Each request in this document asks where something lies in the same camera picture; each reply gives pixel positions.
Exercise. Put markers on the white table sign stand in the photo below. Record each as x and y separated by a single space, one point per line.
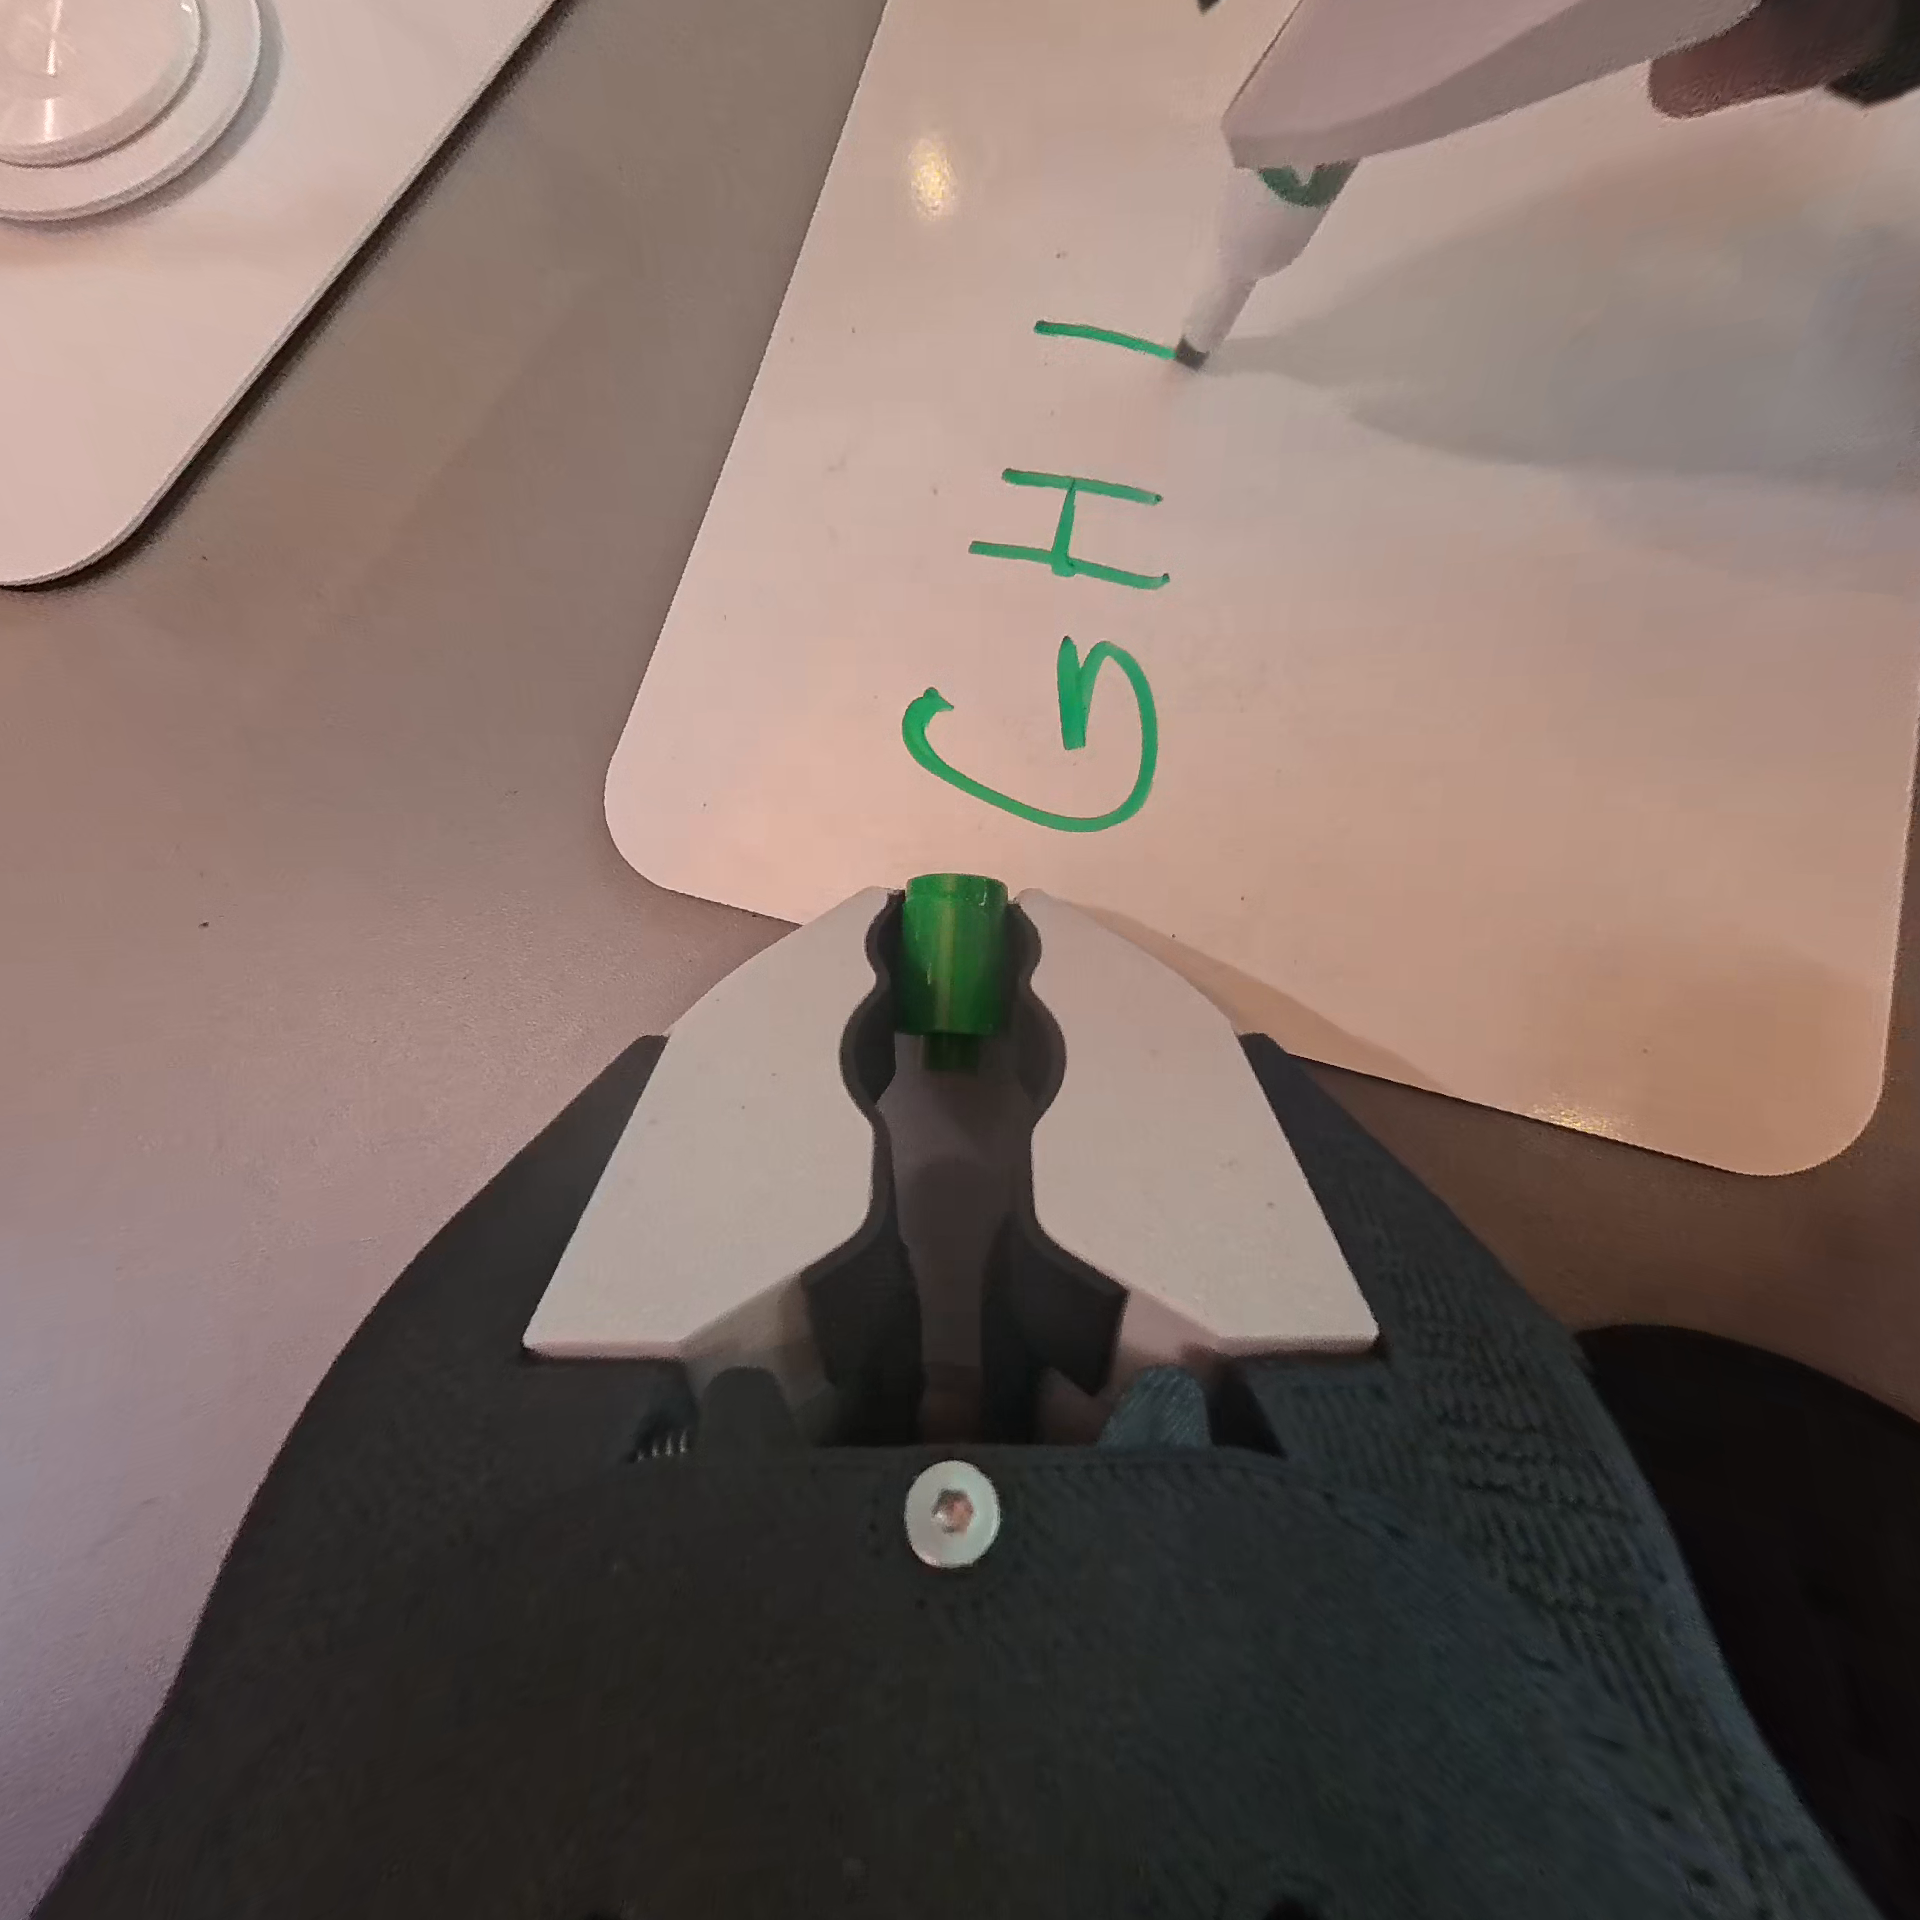
270 330

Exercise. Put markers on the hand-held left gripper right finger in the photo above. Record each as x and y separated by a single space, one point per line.
1186 1171

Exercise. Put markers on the green marker cap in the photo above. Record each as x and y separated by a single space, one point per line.
961 946

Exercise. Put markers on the person's right hand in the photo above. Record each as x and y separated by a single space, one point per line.
1802 54

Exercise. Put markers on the white whiteboard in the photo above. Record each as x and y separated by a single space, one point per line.
1500 750

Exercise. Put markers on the green whiteboard marker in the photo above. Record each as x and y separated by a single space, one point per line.
1238 269

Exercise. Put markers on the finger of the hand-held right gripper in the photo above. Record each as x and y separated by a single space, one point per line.
1440 76

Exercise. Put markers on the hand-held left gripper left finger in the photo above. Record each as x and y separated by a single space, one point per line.
721 1171

